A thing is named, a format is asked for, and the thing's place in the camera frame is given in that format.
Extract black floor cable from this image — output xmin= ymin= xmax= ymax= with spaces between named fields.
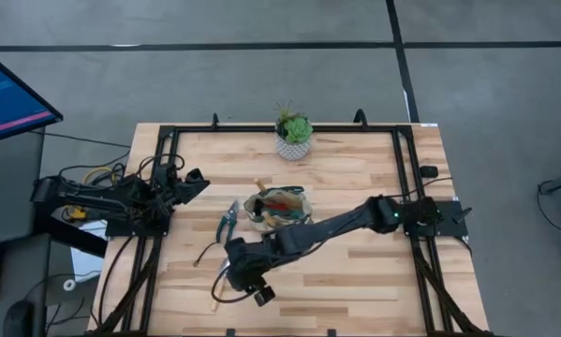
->
xmin=30 ymin=130 xmax=132 ymax=150

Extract white paper sheet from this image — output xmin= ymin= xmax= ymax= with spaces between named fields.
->
xmin=70 ymin=219 xmax=109 ymax=283

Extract green-handled pruning shears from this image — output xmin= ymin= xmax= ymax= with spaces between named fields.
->
xmin=193 ymin=198 xmax=241 ymax=269

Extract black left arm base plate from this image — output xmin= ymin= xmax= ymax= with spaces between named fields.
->
xmin=104 ymin=217 xmax=172 ymax=239

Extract beige green-trimmed gardening bag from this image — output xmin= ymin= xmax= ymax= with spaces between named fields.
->
xmin=242 ymin=184 xmax=315 ymax=234

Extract black desk support bar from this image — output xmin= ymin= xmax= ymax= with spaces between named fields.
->
xmin=33 ymin=210 xmax=109 ymax=259

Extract black computer mouse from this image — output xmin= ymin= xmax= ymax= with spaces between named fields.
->
xmin=2 ymin=300 xmax=36 ymax=337

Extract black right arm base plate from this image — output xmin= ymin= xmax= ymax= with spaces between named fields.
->
xmin=399 ymin=199 xmax=469 ymax=239

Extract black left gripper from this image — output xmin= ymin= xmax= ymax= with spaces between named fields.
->
xmin=155 ymin=160 xmax=212 ymax=208

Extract computer monitor blue screen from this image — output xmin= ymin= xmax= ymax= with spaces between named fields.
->
xmin=0 ymin=46 xmax=65 ymax=147

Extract grey desk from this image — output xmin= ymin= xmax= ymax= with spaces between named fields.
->
xmin=0 ymin=130 xmax=46 ymax=249

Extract succulent in white patterned pot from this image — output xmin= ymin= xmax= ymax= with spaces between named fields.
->
xmin=273 ymin=99 xmax=315 ymax=162

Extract black metal table frame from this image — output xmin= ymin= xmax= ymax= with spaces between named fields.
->
xmin=90 ymin=122 xmax=496 ymax=337

